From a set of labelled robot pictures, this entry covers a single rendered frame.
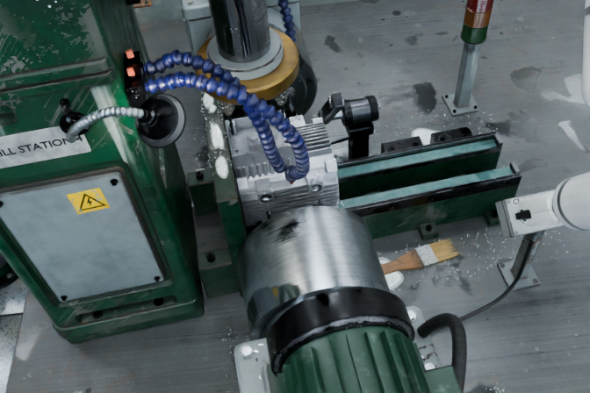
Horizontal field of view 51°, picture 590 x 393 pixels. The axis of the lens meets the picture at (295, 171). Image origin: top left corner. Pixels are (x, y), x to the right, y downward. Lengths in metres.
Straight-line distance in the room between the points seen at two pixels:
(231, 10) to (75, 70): 0.26
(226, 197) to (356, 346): 0.48
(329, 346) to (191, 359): 0.67
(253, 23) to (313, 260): 0.39
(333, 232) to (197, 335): 0.46
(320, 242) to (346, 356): 0.34
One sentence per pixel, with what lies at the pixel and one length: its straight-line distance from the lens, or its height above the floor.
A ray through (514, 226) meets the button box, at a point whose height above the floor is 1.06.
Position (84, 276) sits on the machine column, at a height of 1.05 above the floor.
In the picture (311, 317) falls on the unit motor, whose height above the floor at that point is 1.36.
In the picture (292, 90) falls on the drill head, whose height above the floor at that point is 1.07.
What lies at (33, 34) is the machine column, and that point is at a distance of 0.84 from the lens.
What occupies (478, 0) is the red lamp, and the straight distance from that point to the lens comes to 1.55.
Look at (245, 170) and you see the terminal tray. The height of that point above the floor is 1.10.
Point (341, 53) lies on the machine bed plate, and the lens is 1.93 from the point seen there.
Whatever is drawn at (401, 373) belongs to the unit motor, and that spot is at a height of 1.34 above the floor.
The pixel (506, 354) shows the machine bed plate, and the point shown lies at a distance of 1.37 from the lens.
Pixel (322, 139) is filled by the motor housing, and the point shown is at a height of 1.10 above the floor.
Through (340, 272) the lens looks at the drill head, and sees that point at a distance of 1.00.
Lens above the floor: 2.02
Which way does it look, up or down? 49 degrees down
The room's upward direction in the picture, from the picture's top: 5 degrees counter-clockwise
